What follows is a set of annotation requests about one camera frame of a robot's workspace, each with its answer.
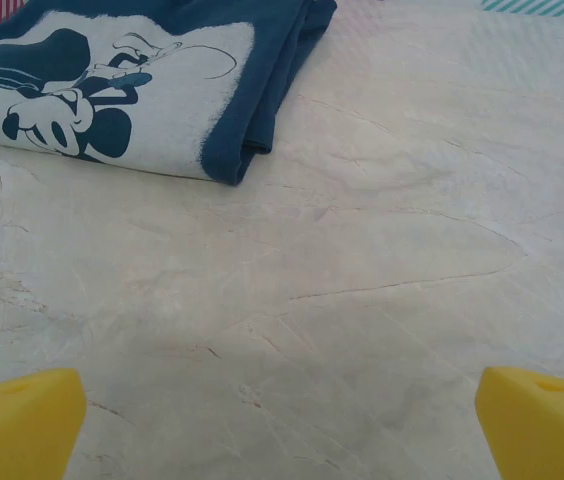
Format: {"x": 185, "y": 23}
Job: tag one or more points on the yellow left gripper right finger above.
{"x": 547, "y": 430}

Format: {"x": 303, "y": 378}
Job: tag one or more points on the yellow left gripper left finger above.
{"x": 22, "y": 425}

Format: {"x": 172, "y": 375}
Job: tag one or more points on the navy t-shirt with cartoon print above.
{"x": 272, "y": 75}

